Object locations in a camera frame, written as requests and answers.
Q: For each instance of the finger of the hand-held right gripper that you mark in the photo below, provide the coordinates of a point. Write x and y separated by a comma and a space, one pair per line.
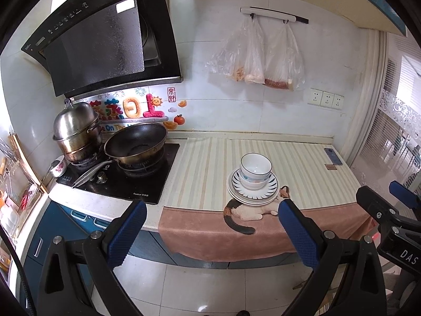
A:
375, 205
404, 194

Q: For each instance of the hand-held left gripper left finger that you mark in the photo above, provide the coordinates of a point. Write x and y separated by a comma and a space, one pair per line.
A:
128, 233

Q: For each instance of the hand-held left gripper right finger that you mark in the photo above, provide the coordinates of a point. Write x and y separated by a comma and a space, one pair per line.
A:
296, 233

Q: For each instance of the white plate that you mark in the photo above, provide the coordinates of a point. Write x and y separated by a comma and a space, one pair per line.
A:
253, 203

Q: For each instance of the floral print bowl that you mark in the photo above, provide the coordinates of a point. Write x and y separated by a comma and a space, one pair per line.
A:
251, 183

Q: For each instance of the white bowl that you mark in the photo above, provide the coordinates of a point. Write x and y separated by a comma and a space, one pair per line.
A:
255, 164

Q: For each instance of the black gas stove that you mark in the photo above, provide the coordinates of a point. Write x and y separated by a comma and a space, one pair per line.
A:
144, 187

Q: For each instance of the glass sliding door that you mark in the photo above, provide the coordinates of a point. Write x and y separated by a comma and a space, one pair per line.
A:
394, 138

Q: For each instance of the small brown card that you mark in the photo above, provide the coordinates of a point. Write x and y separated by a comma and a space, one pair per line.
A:
331, 167

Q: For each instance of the blue base cabinet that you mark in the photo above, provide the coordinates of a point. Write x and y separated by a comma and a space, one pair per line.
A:
65, 217

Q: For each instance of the blue smartphone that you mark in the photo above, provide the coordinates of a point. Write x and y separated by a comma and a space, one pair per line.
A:
333, 156

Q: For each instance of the black wok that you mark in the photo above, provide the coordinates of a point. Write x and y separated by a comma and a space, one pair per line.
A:
135, 141

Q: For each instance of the small red-print bowl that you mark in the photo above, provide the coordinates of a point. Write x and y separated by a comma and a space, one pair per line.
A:
60, 169

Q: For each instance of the metal spoon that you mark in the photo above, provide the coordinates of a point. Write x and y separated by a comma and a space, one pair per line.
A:
46, 179

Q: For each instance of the striped pink cat-print mat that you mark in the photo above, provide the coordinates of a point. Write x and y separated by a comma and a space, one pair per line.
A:
204, 164

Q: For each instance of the steel steamer pot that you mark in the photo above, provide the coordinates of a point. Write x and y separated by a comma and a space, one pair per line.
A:
77, 128

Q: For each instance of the wooden cutting board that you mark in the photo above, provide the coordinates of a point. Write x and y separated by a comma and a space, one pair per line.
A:
23, 158

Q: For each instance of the clear plastic bag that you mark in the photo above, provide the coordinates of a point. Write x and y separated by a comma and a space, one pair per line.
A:
284, 62
230, 59
255, 59

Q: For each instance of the black range hood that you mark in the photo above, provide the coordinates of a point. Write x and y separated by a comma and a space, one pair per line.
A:
98, 46

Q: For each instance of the white door frame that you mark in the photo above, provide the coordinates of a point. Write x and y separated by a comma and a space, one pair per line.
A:
368, 105

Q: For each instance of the white wall socket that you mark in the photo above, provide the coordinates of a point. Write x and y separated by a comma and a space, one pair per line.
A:
327, 99
315, 96
337, 101

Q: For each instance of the colourful wall stickers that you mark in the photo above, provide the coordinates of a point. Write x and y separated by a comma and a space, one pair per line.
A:
154, 108

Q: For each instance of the metal wall rack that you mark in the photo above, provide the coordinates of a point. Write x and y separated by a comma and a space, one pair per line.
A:
6, 171

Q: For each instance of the white wall hook rail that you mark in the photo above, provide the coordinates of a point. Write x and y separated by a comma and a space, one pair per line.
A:
273, 13

